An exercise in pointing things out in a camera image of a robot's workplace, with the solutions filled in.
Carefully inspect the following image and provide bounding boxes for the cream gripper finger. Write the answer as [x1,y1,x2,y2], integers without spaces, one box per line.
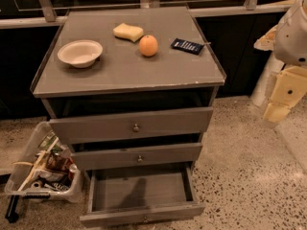
[263,103,291,123]

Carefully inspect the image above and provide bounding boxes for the grey bottom drawer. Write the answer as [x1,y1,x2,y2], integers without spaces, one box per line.
[80,163,204,228]

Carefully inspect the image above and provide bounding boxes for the grey drawer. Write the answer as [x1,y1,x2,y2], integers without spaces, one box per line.
[80,163,204,228]
[49,107,213,145]
[72,143,202,171]

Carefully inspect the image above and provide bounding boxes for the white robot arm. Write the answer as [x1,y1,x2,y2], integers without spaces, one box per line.
[254,0,307,123]

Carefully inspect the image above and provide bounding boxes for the grey middle drawer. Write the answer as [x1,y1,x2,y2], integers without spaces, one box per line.
[72,143,202,171]

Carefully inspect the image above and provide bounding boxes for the grey top drawer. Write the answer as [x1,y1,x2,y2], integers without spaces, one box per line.
[49,107,213,145]

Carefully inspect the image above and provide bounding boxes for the grey drawer cabinet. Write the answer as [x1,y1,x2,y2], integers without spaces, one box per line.
[29,6,227,173]

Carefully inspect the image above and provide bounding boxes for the orange fruit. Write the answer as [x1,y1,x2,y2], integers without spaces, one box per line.
[139,35,158,57]

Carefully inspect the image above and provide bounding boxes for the yellow sponge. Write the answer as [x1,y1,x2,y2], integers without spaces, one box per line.
[113,23,144,42]

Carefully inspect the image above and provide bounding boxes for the white paper bowl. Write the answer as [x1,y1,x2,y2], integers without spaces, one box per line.
[58,40,103,69]

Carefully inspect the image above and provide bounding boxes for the brown snack bag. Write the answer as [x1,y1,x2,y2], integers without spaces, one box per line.
[46,152,72,173]

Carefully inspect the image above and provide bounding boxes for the clear plastic storage bin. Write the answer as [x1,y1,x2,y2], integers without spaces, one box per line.
[5,122,83,203]

